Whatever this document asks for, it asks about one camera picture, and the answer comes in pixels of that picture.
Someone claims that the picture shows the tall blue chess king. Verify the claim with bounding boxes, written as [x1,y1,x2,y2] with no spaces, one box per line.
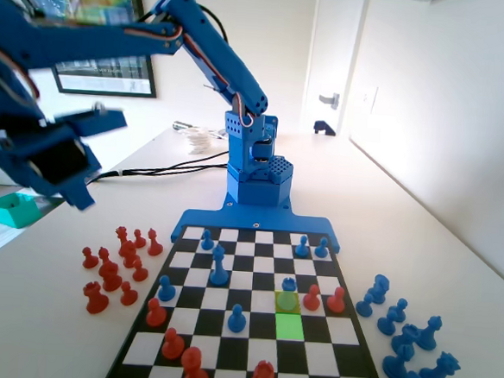
[208,243,232,287]

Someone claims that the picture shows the white stacked discs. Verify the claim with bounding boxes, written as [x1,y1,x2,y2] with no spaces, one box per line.
[184,127,214,156]

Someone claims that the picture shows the blue chess rook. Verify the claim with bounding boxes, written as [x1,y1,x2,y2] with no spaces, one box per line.
[390,322,421,353]
[276,275,301,314]

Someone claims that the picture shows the black table cable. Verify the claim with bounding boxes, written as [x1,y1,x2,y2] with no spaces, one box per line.
[85,154,231,195]
[118,142,230,182]

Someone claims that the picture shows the small blue printed part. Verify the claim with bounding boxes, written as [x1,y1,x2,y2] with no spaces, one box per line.
[313,119,339,138]

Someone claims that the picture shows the white door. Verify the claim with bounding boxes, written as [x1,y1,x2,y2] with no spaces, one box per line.
[301,0,365,139]

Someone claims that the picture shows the blue chess queen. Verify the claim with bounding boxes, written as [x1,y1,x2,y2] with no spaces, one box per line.
[419,350,463,378]

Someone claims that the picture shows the red chess knight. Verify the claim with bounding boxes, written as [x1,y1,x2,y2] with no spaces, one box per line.
[97,260,124,294]
[117,239,142,270]

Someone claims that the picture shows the framed map poster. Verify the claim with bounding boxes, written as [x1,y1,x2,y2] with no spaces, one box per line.
[0,0,164,100]

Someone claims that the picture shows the blue base plate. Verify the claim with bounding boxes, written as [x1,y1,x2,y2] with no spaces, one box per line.
[170,187,345,255]

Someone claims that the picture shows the silver door handle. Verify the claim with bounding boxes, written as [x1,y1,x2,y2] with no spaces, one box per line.
[318,91,341,110]

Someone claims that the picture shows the black white chessboard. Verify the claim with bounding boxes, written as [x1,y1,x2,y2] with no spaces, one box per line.
[99,217,400,378]

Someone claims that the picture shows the white light switch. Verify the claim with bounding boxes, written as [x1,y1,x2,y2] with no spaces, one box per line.
[360,85,380,116]

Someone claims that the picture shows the green plastic box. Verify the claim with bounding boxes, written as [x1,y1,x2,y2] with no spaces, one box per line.
[0,192,44,230]

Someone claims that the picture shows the red chess queen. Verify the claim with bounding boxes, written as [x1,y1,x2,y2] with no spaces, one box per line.
[113,225,132,257]

